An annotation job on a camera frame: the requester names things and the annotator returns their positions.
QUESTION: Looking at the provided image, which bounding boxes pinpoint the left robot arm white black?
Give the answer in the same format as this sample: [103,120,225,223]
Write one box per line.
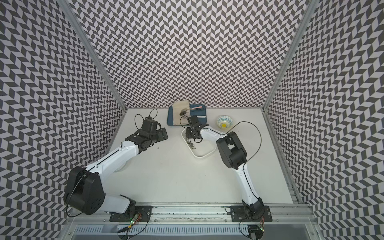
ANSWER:
[64,117,169,219]

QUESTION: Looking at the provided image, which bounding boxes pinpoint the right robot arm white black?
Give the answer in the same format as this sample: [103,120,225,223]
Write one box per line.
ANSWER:
[185,116,265,220]

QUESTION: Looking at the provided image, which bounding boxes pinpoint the pile of wing nuts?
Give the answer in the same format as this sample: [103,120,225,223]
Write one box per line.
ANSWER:
[185,138,196,150]

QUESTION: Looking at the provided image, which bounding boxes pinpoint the white storage box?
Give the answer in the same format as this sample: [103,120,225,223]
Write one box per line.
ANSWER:
[181,129,217,159]

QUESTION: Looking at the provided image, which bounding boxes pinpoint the blue tray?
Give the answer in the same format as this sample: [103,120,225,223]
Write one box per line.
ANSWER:
[167,104,207,127]

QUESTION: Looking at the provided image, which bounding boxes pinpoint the beige folded cloth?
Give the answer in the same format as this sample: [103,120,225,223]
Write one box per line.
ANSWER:
[172,100,190,126]

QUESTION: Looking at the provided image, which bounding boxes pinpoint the patterned small bowl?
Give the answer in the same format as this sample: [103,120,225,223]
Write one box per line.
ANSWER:
[217,115,234,130]

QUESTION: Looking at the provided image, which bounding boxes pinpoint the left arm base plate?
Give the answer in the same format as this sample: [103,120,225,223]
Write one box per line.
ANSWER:
[109,206,153,223]

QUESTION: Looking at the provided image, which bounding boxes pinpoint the aluminium front rail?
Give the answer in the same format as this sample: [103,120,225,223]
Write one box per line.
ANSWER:
[64,202,319,226]

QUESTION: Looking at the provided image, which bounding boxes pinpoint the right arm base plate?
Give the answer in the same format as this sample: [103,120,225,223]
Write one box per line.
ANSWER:
[230,206,273,223]

